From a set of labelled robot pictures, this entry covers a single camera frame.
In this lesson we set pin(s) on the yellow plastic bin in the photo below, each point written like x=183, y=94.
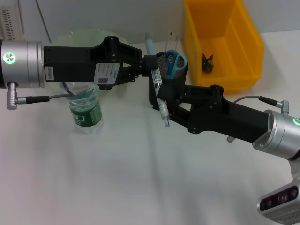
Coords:
x=206, y=23

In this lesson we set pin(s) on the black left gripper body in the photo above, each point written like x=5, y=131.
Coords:
x=75, y=63

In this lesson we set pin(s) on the green plastic wrapper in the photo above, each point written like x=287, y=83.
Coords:
x=207, y=63

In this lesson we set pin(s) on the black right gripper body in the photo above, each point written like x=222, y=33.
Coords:
x=229, y=117

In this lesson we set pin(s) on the black mesh pen cup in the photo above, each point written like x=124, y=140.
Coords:
x=180, y=77

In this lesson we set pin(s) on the blue scissors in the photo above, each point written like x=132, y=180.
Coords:
x=172, y=70

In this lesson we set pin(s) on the clear plastic ruler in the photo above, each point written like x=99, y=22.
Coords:
x=171, y=39

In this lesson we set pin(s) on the translucent green fruit bowl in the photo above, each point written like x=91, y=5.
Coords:
x=82, y=37

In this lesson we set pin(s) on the clear green-label water bottle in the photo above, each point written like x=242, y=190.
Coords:
x=89, y=114

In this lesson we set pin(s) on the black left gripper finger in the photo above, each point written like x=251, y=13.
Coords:
x=150, y=62
x=145, y=73

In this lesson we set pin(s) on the grey clear ballpoint pen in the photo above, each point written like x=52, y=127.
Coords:
x=151, y=47

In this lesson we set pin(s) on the silver right gripper connector post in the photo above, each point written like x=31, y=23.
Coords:
x=230, y=139

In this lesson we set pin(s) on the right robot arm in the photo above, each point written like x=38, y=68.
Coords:
x=283, y=136

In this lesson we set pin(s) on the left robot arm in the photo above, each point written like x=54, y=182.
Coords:
x=23, y=63

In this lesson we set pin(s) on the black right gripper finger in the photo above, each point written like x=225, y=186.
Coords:
x=180, y=110
x=166, y=92

